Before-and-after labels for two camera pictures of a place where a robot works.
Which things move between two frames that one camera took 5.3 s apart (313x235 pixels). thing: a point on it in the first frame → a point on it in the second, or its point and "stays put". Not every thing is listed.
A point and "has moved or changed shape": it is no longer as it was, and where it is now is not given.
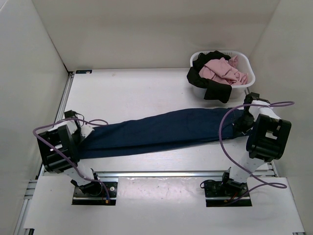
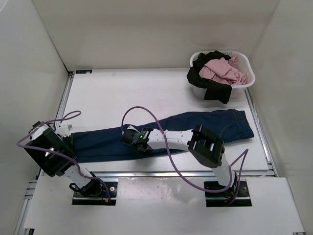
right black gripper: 240,128 → 135,146
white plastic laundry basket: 244,64 stays put
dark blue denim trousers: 161,130 has moved or changed shape
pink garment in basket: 224,71 stays put
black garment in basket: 214,90 stays put
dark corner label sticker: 83,72 stays put
